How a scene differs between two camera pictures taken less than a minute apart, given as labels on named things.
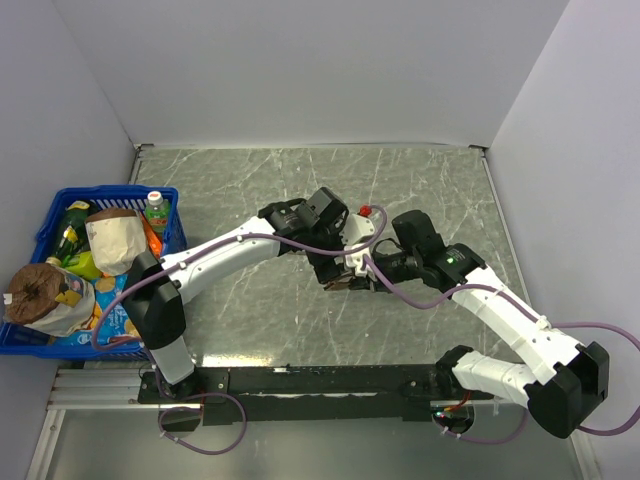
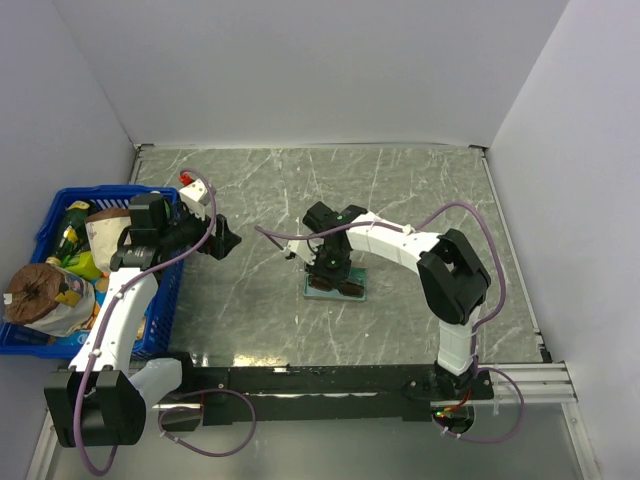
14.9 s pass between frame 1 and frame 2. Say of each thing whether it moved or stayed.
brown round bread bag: stayed
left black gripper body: moved
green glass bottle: stayed
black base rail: stayed
